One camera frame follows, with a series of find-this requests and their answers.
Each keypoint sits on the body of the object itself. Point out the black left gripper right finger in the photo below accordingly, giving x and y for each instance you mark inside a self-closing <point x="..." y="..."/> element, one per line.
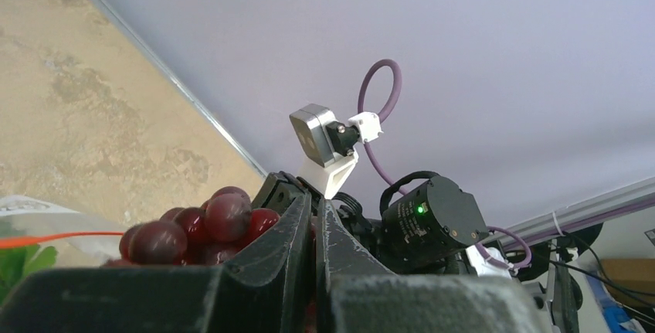
<point x="357" y="293"/>

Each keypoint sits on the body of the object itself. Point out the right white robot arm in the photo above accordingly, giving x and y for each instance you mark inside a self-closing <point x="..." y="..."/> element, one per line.
<point x="428" y="225"/>

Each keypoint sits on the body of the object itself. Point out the dark red grapes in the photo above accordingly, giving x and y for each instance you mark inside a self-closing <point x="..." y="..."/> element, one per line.
<point x="209" y="234"/>

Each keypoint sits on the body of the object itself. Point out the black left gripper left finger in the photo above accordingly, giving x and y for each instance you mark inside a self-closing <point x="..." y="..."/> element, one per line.
<point x="264" y="288"/>

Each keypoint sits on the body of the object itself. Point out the right aluminium rail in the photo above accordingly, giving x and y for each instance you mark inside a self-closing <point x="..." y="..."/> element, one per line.
<point x="620" y="202"/>

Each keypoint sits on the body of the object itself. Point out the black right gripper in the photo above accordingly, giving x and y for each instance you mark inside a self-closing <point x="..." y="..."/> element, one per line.
<point x="337" y="250"/>

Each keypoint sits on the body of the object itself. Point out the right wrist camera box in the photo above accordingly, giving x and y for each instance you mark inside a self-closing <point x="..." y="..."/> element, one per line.
<point x="329" y="145"/>

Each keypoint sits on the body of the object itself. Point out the clear orange zip bag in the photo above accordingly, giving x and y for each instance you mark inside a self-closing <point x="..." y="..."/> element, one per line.
<point x="49" y="234"/>

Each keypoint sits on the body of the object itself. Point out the green leafy vegetable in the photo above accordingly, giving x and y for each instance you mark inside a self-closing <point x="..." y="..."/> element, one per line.
<point x="18" y="262"/>

